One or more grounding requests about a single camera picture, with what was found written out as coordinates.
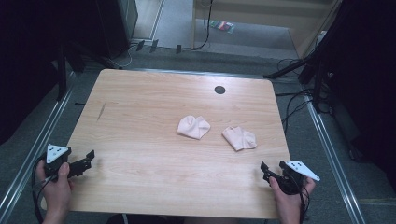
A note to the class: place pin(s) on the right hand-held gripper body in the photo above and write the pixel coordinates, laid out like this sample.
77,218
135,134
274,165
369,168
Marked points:
295,174

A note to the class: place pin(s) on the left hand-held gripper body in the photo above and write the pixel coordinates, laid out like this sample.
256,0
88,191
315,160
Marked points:
54,152

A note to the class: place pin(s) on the pink sock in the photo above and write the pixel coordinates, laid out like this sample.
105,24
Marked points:
193,127
239,138

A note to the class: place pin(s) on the person's right hand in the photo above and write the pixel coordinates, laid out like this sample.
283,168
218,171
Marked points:
289,203

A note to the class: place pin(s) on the person's left hand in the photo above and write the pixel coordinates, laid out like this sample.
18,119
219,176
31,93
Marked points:
57,194

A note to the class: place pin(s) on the black metal stand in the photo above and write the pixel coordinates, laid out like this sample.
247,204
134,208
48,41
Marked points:
314,68
62,74

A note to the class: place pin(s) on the black table grommet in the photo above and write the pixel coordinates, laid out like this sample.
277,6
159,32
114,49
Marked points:
219,90

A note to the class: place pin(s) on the dark cabinet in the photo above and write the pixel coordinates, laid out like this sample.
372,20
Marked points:
115,25

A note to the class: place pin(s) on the colourful packet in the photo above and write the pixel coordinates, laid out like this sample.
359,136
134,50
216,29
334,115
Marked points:
222,25

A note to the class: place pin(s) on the metal floor rail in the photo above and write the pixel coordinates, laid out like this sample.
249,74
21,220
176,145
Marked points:
333,155
34,149

